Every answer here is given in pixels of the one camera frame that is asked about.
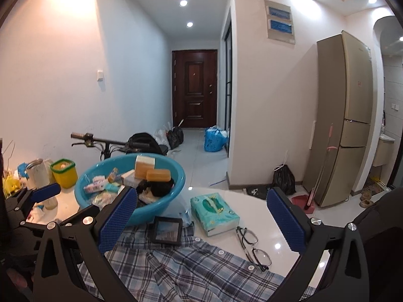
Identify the black backpack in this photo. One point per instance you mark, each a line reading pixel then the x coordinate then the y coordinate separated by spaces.
pixel 143 143

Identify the black cloth bundle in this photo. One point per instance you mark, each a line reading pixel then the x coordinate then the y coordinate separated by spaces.
pixel 157 188

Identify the grey electrical panel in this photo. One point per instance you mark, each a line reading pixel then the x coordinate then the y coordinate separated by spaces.
pixel 280 22

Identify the person's left hand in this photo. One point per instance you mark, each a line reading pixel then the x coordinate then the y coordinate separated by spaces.
pixel 19 284

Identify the yellow container green rim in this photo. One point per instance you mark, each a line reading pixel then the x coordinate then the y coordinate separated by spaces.
pixel 64 174

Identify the black trash bag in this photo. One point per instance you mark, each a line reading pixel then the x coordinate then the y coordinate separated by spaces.
pixel 175 138
pixel 283 179

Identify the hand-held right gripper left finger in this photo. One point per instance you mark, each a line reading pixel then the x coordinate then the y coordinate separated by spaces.
pixel 118 220

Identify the teal plastic basin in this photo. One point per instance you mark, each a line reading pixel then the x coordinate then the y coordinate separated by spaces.
pixel 157 207

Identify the beige refrigerator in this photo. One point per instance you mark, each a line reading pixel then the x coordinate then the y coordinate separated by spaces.
pixel 343 116

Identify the green tissue pack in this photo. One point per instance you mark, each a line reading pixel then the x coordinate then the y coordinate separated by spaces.
pixel 214 214

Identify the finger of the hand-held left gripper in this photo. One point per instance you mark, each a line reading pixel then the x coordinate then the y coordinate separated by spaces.
pixel 45 192

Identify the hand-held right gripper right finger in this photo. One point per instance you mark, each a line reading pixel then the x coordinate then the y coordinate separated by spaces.
pixel 286 220

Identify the red dustpan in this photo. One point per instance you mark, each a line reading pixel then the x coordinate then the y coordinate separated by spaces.
pixel 303 204

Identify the blue plastic bag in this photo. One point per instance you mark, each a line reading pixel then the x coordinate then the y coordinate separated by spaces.
pixel 215 140

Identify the black framed eyeglasses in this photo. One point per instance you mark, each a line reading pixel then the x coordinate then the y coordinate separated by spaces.
pixel 252 248

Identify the brown slipper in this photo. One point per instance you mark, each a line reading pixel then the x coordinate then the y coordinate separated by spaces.
pixel 365 203
pixel 369 194

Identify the tan soap block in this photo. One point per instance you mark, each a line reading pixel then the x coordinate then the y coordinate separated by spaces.
pixel 159 175

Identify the dark wooden door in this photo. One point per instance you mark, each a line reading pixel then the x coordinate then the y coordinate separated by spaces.
pixel 195 88

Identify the beige cardboard box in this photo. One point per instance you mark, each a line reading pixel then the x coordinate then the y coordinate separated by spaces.
pixel 144 165

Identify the yellow plastic bag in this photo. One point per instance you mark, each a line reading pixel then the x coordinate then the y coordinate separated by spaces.
pixel 11 184

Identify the white double wall switch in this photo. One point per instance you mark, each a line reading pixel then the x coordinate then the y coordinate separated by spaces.
pixel 395 106

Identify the black framed glass door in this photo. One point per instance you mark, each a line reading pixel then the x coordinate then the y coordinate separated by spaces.
pixel 227 85

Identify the small beige box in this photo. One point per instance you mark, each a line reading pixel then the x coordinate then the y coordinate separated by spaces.
pixel 130 178

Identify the blue plaid shirt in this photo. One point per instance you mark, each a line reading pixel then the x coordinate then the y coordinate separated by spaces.
pixel 195 267

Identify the white light switch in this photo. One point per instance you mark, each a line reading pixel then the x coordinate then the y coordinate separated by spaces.
pixel 100 75

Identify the beige sink cabinet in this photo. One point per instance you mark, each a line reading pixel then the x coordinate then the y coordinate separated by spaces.
pixel 383 151

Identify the orange patterned packet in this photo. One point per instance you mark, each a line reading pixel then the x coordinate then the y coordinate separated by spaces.
pixel 113 174

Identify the blue white carton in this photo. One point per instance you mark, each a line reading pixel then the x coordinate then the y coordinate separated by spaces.
pixel 23 168

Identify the white plastic bag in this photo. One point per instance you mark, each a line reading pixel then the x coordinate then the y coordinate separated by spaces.
pixel 161 137

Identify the dark jacket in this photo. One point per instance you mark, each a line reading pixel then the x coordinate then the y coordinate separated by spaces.
pixel 390 242

